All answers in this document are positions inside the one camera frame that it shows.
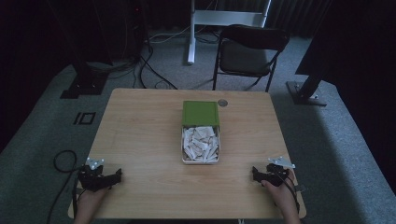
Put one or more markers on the dark computer tower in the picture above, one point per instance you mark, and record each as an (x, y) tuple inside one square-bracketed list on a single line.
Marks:
[(132, 28)]

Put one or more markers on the pile of white packets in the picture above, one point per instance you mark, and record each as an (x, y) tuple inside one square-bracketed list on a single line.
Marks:
[(200, 143)]

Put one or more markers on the person's left hand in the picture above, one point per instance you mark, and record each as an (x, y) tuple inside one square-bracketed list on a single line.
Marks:
[(90, 200)]

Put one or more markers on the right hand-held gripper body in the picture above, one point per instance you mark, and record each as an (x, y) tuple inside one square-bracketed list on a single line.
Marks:
[(275, 175)]

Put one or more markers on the white box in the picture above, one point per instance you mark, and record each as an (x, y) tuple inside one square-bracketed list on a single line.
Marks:
[(200, 161)]

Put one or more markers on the green box lid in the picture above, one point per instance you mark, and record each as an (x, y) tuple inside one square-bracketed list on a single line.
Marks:
[(200, 112)]

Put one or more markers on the person's right hand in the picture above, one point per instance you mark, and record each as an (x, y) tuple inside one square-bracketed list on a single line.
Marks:
[(281, 194)]

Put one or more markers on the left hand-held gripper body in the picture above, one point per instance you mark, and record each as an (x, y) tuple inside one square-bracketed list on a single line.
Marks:
[(93, 179)]

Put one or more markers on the white metal desk frame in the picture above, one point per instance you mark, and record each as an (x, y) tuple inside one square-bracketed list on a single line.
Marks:
[(193, 37)]

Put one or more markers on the black stand with base plate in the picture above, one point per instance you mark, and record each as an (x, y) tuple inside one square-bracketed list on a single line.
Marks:
[(85, 82)]

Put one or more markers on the round grey table grommet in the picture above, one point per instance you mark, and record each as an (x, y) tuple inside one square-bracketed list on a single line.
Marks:
[(222, 102)]

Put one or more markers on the black folding chair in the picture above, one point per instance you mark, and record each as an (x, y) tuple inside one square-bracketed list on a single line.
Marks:
[(246, 56)]

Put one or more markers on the black slanted stand with base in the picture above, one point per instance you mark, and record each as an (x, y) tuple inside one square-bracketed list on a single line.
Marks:
[(306, 91)]

